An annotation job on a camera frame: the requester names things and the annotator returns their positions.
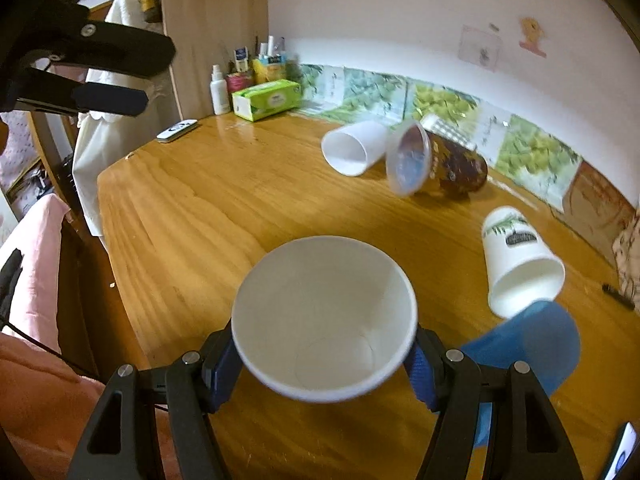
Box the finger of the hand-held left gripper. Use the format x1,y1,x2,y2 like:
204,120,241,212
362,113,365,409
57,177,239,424
30,7,177,81
14,67,149,117

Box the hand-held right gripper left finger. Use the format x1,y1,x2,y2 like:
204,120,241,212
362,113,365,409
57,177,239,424
66,320,246,480

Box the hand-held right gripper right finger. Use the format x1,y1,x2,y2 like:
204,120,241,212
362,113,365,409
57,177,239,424
402,327,585,480

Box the large white paper cup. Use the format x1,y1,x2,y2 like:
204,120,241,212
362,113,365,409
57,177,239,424
231,235,418,405

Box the blue plastic cup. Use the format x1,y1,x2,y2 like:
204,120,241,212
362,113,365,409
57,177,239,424
460,300,582,448

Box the white cup with green print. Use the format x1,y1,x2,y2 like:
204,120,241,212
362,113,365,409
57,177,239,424
481,206,566,319

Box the brown cup with clear lid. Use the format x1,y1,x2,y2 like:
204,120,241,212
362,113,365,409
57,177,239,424
385,120,488,202

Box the plain small white cup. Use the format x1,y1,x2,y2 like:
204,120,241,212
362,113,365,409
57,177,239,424
321,120,391,177

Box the white garment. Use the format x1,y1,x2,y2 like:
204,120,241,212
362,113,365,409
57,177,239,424
75,0,182,239

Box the white remote control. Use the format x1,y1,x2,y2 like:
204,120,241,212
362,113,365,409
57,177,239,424
156,119,199,143

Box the wooden shelf side panel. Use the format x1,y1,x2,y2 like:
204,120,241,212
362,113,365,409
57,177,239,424
162,0,271,122

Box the white spray bottle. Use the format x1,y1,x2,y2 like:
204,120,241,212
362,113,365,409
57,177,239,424
210,64,232,116

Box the pink round container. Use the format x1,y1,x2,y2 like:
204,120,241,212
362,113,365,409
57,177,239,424
226,71,256,94

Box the white cosmetic bottles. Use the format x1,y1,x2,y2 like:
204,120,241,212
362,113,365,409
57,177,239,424
257,35,287,59

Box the green tissue box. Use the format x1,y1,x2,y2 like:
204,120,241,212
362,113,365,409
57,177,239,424
231,79,302,122

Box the pink cloth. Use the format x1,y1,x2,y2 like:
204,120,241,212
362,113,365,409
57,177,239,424
0,192,173,480

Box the black pen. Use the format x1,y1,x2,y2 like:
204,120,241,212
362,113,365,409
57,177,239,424
601,284,636,311

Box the smartphone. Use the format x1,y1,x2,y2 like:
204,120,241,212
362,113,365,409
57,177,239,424
600,422,640,480

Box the floral cloth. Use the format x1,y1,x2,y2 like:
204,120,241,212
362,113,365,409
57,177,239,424
612,210,640,307

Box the brown picture panel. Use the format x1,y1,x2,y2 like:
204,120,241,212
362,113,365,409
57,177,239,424
562,165,640,267

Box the silver pill blister pack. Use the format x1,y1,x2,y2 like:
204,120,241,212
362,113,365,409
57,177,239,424
421,114,478,151

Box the green landscape picture strip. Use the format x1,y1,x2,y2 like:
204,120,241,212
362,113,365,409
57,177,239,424
295,63,584,211

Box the black cable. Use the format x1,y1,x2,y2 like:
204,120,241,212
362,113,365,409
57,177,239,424
0,249,101,378

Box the pale paper wall drawing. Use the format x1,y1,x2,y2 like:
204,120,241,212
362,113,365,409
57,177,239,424
459,25,502,72

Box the yellow cartoon wall sticker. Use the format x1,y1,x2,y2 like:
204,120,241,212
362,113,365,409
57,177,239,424
517,16,549,59

